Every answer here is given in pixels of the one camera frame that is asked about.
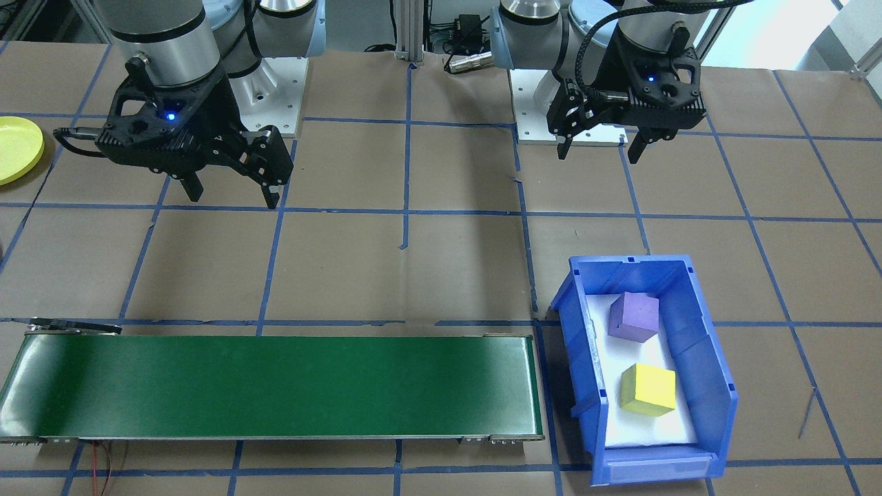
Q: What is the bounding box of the purple foam block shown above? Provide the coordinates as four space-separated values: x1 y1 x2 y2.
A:
608 291 660 344

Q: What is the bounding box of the yellow foam block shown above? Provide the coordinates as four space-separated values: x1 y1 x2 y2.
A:
619 363 677 417

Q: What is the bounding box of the yellow plate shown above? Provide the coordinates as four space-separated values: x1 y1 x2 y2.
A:
0 116 45 186

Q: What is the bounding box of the silver cylindrical connector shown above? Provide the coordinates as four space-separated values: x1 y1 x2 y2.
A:
446 52 494 74

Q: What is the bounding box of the black power adapter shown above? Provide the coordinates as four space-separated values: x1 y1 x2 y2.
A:
455 14 491 45

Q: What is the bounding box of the green conveyor belt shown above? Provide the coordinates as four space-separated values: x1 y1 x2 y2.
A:
0 318 545 445

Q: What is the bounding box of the blue plastic storage bin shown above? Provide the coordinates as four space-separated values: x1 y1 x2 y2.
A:
550 255 739 486

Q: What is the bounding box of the white foam bin liner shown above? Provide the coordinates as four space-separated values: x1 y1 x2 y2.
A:
586 293 698 448

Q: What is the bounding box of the white square base plate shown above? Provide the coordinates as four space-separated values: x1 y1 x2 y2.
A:
510 68 629 147
227 57 309 136

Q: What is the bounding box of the aluminium profile post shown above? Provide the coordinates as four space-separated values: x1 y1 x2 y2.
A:
391 0 429 64

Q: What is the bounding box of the red conveyor wire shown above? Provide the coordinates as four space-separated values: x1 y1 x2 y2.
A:
90 440 132 496

